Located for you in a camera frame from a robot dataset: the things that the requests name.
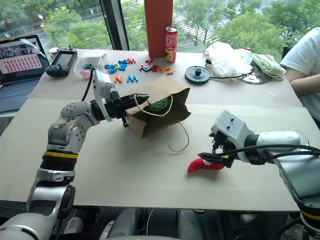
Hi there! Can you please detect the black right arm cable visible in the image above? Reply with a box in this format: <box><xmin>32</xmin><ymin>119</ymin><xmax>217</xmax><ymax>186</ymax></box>
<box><xmin>212</xmin><ymin>143</ymin><xmax>320</xmax><ymax>162</ymax></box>

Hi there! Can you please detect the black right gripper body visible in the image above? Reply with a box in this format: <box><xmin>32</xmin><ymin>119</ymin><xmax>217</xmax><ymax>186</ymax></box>
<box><xmin>209</xmin><ymin>130</ymin><xmax>238</xmax><ymax>160</ymax></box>

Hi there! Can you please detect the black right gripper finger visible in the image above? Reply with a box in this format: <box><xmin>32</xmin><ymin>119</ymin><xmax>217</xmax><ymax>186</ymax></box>
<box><xmin>197</xmin><ymin>152</ymin><xmax>235</xmax><ymax>168</ymax></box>

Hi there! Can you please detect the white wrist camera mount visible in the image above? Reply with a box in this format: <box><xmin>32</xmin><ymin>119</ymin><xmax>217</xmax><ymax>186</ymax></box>
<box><xmin>209</xmin><ymin>109</ymin><xmax>252</xmax><ymax>161</ymax></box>
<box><xmin>92</xmin><ymin>70</ymin><xmax>119</xmax><ymax>123</ymax></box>

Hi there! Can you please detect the small white purple cup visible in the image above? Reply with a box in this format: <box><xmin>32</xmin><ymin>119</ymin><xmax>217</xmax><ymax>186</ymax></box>
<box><xmin>48</xmin><ymin>47</ymin><xmax>60</xmax><ymax>61</ymax></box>

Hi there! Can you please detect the white plastic bag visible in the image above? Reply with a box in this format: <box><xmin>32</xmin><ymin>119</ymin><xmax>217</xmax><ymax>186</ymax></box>
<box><xmin>203</xmin><ymin>41</ymin><xmax>254</xmax><ymax>78</ymax></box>

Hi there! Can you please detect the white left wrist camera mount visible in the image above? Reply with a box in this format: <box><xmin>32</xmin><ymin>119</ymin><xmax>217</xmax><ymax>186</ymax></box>
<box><xmin>92</xmin><ymin>70</ymin><xmax>119</xmax><ymax>123</ymax></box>

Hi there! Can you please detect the black window frame post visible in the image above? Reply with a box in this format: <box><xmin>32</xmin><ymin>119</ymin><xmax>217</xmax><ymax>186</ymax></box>
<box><xmin>99</xmin><ymin>0</ymin><xmax>130</xmax><ymax>51</ymax></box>

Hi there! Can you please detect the beige cardboard sheet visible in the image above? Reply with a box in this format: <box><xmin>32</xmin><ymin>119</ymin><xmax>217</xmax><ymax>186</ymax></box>
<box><xmin>0</xmin><ymin>97</ymin><xmax>316</xmax><ymax>213</ymax></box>

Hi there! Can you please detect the green plush toy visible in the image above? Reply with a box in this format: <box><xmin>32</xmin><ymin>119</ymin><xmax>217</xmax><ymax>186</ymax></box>
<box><xmin>148</xmin><ymin>96</ymin><xmax>173</xmax><ymax>112</ymax></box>

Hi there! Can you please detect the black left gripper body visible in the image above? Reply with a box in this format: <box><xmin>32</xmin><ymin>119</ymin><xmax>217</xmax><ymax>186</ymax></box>
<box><xmin>106</xmin><ymin>89</ymin><xmax>133</xmax><ymax>128</ymax></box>

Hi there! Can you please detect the white sneaker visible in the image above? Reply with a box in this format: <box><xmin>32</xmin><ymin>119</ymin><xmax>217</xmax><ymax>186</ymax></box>
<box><xmin>63</xmin><ymin>216</ymin><xmax>84</xmax><ymax>235</ymax></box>

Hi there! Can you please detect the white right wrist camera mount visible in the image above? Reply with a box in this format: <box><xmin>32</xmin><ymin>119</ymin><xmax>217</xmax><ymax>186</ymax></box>
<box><xmin>209</xmin><ymin>109</ymin><xmax>252</xmax><ymax>161</ymax></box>

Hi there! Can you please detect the tall red-orange box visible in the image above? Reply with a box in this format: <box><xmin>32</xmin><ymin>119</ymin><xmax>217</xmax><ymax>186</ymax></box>
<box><xmin>143</xmin><ymin>0</ymin><xmax>174</xmax><ymax>59</ymax></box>

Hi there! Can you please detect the brown paper bag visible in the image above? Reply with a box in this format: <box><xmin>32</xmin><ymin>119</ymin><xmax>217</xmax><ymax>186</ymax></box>
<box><xmin>124</xmin><ymin>76</ymin><xmax>192</xmax><ymax>153</ymax></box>

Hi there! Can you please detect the black kettle base cord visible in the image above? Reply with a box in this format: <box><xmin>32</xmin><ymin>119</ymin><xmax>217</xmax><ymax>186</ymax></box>
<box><xmin>209</xmin><ymin>65</ymin><xmax>254</xmax><ymax>81</ymax></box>

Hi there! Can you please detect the clear plastic box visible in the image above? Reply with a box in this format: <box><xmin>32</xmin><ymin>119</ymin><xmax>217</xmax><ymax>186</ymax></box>
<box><xmin>73</xmin><ymin>52</ymin><xmax>108</xmax><ymax>81</ymax></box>

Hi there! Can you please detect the light green cloth pouch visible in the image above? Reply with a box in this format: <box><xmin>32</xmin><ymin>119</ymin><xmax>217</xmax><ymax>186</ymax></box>
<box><xmin>250</xmin><ymin>52</ymin><xmax>287</xmax><ymax>82</ymax></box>

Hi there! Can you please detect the dark green round kettle base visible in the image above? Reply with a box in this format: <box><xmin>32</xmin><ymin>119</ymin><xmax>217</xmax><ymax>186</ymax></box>
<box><xmin>184</xmin><ymin>65</ymin><xmax>212</xmax><ymax>86</ymax></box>

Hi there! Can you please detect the black handheld game controller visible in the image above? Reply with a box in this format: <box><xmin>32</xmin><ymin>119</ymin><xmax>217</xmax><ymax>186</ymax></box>
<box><xmin>45</xmin><ymin>45</ymin><xmax>79</xmax><ymax>78</ymax></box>

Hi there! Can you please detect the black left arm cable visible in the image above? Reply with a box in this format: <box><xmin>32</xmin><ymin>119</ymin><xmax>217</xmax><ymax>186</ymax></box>
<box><xmin>80</xmin><ymin>69</ymin><xmax>95</xmax><ymax>102</ymax></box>

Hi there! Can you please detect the clear round glass lid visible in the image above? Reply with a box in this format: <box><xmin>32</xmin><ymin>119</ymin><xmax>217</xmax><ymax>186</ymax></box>
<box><xmin>235</xmin><ymin>62</ymin><xmax>272</xmax><ymax>85</ymax></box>

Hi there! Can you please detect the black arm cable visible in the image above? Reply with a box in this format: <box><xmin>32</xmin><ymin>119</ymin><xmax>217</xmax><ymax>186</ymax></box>
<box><xmin>212</xmin><ymin>143</ymin><xmax>320</xmax><ymax>162</ymax></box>
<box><xmin>80</xmin><ymin>69</ymin><xmax>95</xmax><ymax>102</ymax></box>

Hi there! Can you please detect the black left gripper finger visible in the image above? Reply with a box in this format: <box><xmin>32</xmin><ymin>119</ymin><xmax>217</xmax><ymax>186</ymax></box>
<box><xmin>120</xmin><ymin>93</ymin><xmax>150</xmax><ymax>104</ymax></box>
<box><xmin>124</xmin><ymin>98</ymin><xmax>150</xmax><ymax>111</ymax></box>

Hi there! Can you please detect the red plush toy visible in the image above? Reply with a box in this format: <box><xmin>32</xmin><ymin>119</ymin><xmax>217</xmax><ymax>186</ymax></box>
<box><xmin>187</xmin><ymin>157</ymin><xmax>226</xmax><ymax>174</ymax></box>

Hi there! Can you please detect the red drink can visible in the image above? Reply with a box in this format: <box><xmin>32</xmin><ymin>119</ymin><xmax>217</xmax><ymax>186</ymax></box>
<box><xmin>164</xmin><ymin>26</ymin><xmax>179</xmax><ymax>64</ymax></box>

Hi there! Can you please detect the person in white T-shirt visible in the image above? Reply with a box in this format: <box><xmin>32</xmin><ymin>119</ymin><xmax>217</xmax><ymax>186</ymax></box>
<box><xmin>279</xmin><ymin>26</ymin><xmax>320</xmax><ymax>119</ymax></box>

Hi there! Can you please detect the open laptop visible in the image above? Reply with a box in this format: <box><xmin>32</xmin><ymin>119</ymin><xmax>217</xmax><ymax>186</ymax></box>
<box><xmin>0</xmin><ymin>34</ymin><xmax>51</xmax><ymax>114</ymax></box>

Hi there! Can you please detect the blue letter O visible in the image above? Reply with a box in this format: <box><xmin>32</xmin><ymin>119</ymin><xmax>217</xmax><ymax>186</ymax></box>
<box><xmin>104</xmin><ymin>63</ymin><xmax>120</xmax><ymax>75</ymax></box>

